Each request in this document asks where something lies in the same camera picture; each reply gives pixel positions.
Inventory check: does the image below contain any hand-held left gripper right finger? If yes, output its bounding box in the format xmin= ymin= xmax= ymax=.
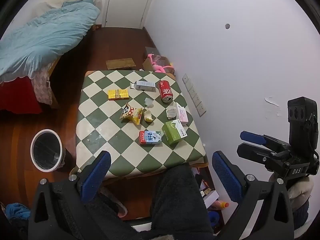
xmin=212 ymin=150 xmax=294 ymax=240

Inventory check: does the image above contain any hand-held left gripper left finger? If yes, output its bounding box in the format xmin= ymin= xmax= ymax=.
xmin=27 ymin=150 xmax=120 ymax=240

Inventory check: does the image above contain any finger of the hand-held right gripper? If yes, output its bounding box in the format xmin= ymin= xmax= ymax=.
xmin=239 ymin=130 xmax=290 ymax=153
xmin=236 ymin=142 xmax=288 ymax=167

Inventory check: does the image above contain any white rimmed trash bin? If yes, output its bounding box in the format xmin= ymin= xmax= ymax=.
xmin=30 ymin=129 xmax=66 ymax=172

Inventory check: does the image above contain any red blue milk carton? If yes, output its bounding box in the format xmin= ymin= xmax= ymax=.
xmin=139 ymin=130 xmax=163 ymax=145

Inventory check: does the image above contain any green tissue box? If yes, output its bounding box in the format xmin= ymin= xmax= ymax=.
xmin=161 ymin=119 xmax=188 ymax=145

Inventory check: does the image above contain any yellow panda snack bag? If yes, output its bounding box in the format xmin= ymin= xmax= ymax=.
xmin=119 ymin=103 xmax=143 ymax=125

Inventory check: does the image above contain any pink tissue packet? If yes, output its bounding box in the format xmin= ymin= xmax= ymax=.
xmin=175 ymin=102 xmax=188 ymax=125

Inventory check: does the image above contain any clear plastic wrapper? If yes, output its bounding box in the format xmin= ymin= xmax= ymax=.
xmin=166 ymin=105 xmax=178 ymax=120

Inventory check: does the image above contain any yellow box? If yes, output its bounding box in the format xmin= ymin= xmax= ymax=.
xmin=108 ymin=89 xmax=129 ymax=101

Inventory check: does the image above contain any red soda can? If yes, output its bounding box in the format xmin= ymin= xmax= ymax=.
xmin=158 ymin=80 xmax=174 ymax=103

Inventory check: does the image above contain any white small box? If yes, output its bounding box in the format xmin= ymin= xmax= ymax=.
xmin=202 ymin=190 xmax=219 ymax=205

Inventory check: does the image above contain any green white checkered tablecloth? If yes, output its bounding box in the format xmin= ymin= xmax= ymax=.
xmin=75 ymin=70 xmax=207 ymax=179

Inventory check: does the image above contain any blue round object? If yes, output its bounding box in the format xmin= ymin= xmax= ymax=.
xmin=207 ymin=211 xmax=220 ymax=227

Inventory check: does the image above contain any person's right leg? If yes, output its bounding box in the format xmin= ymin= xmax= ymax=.
xmin=149 ymin=164 xmax=214 ymax=240

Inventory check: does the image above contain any blue cloth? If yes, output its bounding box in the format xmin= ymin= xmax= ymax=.
xmin=5 ymin=203 xmax=32 ymax=220

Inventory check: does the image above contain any white blue carton box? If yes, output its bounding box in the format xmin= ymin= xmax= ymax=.
xmin=130 ymin=80 xmax=155 ymax=92

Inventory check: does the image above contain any patterned bed sheet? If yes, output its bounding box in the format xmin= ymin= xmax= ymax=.
xmin=31 ymin=65 xmax=53 ymax=105

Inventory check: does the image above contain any red cloth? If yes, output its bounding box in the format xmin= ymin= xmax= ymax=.
xmin=0 ymin=77 xmax=43 ymax=114

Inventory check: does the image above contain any flat cardboard sheet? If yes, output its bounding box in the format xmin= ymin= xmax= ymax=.
xmin=106 ymin=58 xmax=136 ymax=70

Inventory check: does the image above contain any pink toy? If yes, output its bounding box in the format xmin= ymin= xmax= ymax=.
xmin=147 ymin=53 xmax=174 ymax=73

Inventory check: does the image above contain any open cardboard box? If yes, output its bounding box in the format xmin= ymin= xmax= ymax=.
xmin=142 ymin=47 xmax=173 ymax=72

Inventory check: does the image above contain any light blue blanket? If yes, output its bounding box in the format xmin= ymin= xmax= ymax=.
xmin=0 ymin=2 xmax=100 ymax=78

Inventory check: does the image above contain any white door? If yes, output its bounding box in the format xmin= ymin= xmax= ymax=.
xmin=102 ymin=0 xmax=160 ymax=29

